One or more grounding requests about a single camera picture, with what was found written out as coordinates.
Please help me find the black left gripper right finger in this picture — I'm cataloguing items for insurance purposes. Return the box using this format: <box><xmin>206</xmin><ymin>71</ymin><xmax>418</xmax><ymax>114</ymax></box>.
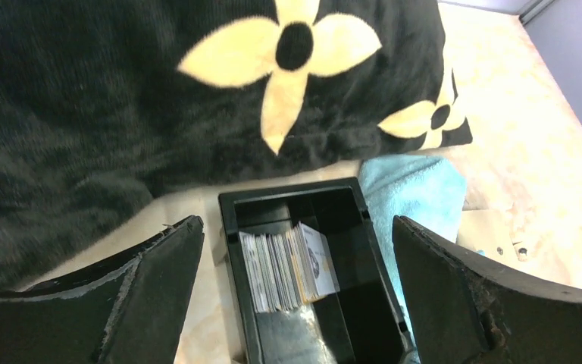
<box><xmin>393</xmin><ymin>216</ymin><xmax>582</xmax><ymax>363</ymax></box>

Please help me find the black pillow with cream flowers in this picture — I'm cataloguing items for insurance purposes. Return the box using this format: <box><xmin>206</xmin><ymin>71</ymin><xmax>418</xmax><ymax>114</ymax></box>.
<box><xmin>0</xmin><ymin>1</ymin><xmax>473</xmax><ymax>291</ymax></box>

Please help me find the black card holder box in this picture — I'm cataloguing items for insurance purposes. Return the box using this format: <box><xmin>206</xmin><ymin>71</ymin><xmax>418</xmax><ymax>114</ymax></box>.
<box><xmin>218</xmin><ymin>177</ymin><xmax>406</xmax><ymax>363</ymax></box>

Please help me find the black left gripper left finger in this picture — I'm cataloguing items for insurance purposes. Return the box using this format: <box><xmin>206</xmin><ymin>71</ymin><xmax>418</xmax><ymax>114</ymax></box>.
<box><xmin>0</xmin><ymin>215</ymin><xmax>204</xmax><ymax>363</ymax></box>

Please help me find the light blue towel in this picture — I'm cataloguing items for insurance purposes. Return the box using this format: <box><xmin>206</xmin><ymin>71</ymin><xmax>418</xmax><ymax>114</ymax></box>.
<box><xmin>358</xmin><ymin>155</ymin><xmax>486</xmax><ymax>363</ymax></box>

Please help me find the stack of cards in holder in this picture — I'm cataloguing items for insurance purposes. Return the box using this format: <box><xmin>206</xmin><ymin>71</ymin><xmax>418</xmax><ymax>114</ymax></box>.
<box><xmin>239</xmin><ymin>223</ymin><xmax>340</xmax><ymax>313</ymax></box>

